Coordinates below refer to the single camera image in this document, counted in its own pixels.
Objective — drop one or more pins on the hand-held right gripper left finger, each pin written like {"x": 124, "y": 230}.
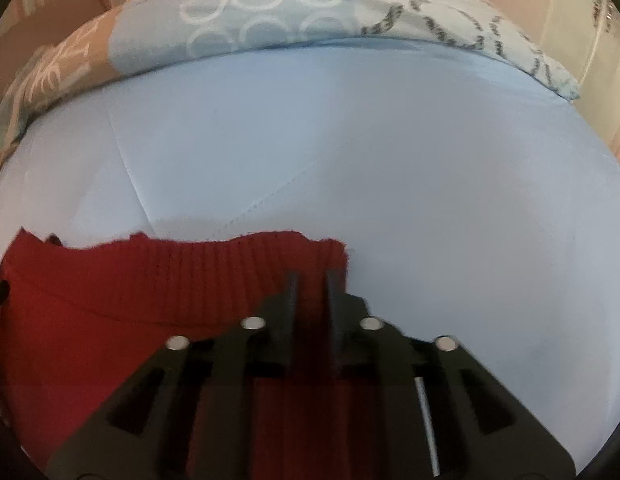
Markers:
{"x": 292, "y": 305}

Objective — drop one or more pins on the patterned blue and tan duvet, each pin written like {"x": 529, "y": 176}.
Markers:
{"x": 265, "y": 25}

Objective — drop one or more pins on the pink headboard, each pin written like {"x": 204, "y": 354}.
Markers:
{"x": 50, "y": 20}

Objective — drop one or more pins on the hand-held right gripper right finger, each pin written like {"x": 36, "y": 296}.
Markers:
{"x": 332, "y": 305}

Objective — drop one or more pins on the white wardrobe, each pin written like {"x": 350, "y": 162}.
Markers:
{"x": 592, "y": 50}

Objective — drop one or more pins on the red knit sweater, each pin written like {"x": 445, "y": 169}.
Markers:
{"x": 115, "y": 320}

